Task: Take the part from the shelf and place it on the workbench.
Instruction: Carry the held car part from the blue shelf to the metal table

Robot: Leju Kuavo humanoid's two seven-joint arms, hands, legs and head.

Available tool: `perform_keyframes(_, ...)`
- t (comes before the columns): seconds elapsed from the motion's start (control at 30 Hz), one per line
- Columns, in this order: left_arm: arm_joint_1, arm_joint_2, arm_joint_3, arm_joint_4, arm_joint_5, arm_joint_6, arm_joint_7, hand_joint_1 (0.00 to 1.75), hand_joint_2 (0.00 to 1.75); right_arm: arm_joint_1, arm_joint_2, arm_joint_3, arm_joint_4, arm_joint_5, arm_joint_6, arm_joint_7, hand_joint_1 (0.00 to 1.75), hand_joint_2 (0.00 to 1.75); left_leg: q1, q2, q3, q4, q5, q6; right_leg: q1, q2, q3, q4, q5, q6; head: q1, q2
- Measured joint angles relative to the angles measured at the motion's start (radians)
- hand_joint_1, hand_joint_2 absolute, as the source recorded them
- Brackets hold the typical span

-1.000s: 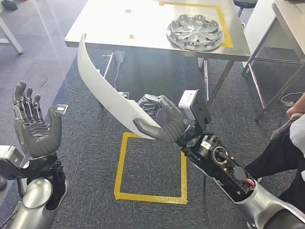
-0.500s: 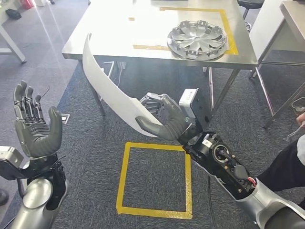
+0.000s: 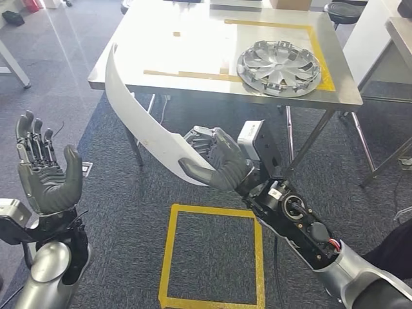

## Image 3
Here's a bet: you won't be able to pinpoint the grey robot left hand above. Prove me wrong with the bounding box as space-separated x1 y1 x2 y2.
15 109 84 217

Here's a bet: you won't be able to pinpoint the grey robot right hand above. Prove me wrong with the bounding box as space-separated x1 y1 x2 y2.
177 125 254 192

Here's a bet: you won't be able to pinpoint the white curved plastic part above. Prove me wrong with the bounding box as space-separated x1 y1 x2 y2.
104 42 216 187

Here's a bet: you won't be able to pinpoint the steel workbench table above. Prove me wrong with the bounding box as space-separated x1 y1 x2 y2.
88 0 364 173

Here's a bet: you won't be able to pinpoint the silver wheel hubcap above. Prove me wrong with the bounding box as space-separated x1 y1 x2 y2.
236 40 322 98

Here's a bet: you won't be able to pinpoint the yellow floor tape square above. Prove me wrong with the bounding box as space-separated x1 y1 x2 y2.
158 203 266 309

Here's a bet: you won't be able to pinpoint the yellow table tape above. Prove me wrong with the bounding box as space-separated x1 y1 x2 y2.
223 19 337 93

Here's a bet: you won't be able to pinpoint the black bag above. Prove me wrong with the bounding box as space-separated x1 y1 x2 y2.
2 10 26 28

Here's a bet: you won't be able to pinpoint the red object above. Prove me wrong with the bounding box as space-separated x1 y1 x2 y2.
23 0 42 14

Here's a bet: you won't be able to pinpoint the black round stool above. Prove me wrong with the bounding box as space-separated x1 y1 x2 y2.
323 1 364 32

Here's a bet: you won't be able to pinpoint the white table metal legs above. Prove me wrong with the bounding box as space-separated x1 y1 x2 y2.
342 0 412 189

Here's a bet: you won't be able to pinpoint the person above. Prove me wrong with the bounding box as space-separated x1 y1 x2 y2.
363 218 412 285

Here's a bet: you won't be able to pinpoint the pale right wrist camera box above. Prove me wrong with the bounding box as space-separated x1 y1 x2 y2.
237 120 283 179

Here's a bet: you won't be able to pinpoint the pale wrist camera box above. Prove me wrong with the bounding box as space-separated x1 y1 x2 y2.
237 120 283 179
0 198 33 247

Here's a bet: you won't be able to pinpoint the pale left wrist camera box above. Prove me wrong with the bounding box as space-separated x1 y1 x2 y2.
0 198 33 247

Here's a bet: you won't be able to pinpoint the black cable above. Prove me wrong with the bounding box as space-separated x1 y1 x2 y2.
273 236 284 309
0 285 25 309

